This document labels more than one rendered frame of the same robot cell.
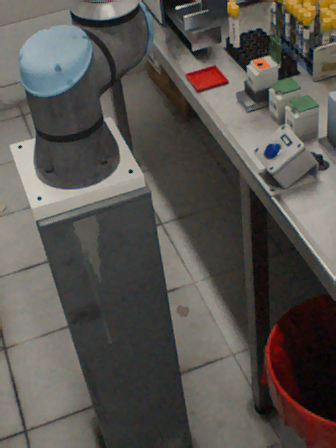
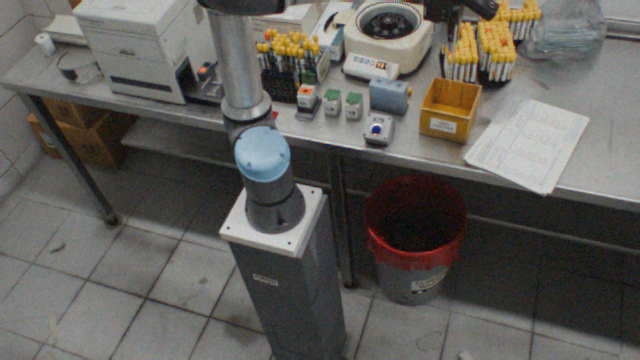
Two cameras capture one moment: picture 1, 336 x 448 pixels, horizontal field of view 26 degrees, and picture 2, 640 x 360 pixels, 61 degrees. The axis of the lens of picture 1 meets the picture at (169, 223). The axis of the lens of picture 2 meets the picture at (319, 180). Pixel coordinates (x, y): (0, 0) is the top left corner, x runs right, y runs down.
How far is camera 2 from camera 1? 0.87 m
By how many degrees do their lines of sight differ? 35
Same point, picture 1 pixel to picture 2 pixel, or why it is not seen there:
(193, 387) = not seen: hidden behind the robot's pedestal
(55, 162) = (285, 215)
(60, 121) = (286, 187)
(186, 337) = not seen: hidden behind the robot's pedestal
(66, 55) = (278, 145)
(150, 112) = not seen: hidden behind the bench
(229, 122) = (311, 133)
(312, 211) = (413, 147)
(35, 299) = (155, 347)
